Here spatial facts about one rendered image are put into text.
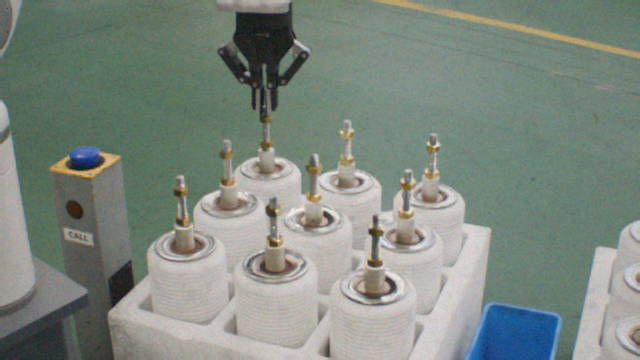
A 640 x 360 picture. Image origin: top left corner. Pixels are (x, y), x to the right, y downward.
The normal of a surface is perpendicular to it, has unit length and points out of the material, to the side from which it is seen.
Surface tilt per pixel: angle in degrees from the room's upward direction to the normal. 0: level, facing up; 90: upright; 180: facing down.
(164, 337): 90
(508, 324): 88
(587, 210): 0
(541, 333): 88
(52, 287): 0
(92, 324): 90
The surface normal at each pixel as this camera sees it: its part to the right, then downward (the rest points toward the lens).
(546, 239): 0.00, -0.90
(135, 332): -0.36, 0.40
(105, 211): 0.93, 0.16
